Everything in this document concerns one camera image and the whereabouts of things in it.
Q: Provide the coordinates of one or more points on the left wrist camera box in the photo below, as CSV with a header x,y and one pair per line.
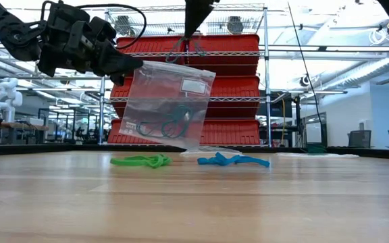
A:
x,y
102,31

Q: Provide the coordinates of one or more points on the wooden workbench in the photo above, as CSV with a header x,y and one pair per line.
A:
x,y
12,125

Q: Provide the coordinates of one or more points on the red plastic bin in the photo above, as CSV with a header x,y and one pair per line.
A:
x,y
235,131
120,91
228,44
160,44
235,87
113,135

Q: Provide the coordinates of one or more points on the black framed screen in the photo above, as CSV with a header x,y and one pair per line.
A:
x,y
314,130

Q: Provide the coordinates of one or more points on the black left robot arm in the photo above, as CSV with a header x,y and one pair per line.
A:
x,y
8,28

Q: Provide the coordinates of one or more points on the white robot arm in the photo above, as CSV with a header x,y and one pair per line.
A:
x,y
7,98

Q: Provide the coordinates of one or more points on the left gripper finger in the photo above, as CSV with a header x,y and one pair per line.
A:
x,y
117,62
119,80

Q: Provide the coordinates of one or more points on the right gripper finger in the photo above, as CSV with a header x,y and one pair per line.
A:
x,y
208,5
192,17

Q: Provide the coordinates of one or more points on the black workstation frame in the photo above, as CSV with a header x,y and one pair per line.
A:
x,y
66,125

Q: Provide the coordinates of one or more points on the black ceiling camera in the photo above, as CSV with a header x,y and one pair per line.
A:
x,y
305,81

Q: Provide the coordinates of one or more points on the grey round fan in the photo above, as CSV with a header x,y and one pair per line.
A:
x,y
235,25
124,26

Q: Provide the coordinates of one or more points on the black aluminium table frame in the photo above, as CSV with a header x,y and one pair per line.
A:
x,y
46,149

